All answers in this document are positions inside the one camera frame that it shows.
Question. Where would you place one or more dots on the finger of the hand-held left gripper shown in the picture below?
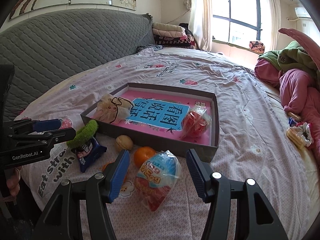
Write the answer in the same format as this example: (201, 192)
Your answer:
(62, 133)
(47, 125)

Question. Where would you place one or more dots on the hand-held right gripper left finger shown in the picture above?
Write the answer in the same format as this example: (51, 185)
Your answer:
(120, 175)

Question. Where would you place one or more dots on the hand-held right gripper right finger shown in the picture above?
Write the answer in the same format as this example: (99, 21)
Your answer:
(196, 175)

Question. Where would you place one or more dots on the grey shallow cardboard box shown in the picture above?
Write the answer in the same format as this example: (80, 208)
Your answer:
(200, 152)

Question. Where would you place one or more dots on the orange tangerine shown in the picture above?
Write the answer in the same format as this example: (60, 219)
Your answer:
(143, 156)

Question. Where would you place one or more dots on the blue sandwich cookie packet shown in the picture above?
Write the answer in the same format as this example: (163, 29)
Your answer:
(87, 152)

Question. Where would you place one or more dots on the egg-shaped toy snack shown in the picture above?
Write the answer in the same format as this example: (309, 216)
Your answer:
(157, 180)

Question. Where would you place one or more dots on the person's left hand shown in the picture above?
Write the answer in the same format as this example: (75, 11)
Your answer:
(13, 182)

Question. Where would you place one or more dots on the walnut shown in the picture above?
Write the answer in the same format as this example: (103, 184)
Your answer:
(123, 143)

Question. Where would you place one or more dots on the red snack in clear wrapper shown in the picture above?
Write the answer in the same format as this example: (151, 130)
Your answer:
(196, 123)

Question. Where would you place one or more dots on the cream scrunchie with black trim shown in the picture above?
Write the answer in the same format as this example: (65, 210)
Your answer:
(110, 110)

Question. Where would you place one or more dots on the pink book with blue label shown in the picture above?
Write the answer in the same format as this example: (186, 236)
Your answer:
(155, 112)

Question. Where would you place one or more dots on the grey quilted headboard cover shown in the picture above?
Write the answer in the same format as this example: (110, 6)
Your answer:
(62, 45)

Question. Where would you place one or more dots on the wafer biscuit packet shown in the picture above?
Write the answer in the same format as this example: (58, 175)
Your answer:
(295, 136)

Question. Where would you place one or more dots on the blue wrapped candy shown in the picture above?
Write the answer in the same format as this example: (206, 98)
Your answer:
(292, 122)

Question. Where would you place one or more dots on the yellow biscuit packet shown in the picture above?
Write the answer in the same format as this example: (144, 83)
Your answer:
(295, 116)

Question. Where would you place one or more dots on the floral scrunchie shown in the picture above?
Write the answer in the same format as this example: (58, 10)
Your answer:
(306, 130)

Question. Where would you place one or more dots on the grey patterned cloth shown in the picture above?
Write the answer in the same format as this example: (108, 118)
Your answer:
(148, 48)

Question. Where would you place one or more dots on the magenta cushion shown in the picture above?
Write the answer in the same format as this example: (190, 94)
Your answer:
(267, 72)

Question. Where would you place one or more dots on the pink fleece garment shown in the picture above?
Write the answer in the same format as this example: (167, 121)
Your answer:
(300, 92)

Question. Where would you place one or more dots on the dark checkered folded blanket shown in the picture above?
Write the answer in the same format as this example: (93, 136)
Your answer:
(172, 42)

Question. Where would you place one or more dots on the floral patterned cloth bundle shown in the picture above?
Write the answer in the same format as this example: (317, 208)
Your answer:
(257, 46)

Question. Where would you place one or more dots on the black cloth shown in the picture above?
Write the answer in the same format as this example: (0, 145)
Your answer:
(186, 27)

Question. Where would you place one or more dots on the folded cream blanket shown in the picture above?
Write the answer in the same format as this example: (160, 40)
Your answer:
(167, 28)

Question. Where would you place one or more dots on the green jacket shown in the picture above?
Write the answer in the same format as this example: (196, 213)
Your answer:
(292, 55)

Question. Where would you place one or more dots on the cream curtain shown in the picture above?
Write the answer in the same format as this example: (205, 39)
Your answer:
(200, 17)
(272, 17)

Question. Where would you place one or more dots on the black-framed window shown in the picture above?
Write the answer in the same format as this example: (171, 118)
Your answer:
(229, 20)

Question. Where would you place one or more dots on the pink quilted cover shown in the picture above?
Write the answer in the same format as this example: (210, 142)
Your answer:
(300, 38)

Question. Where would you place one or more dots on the white air conditioner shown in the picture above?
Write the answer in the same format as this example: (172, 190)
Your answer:
(302, 12)

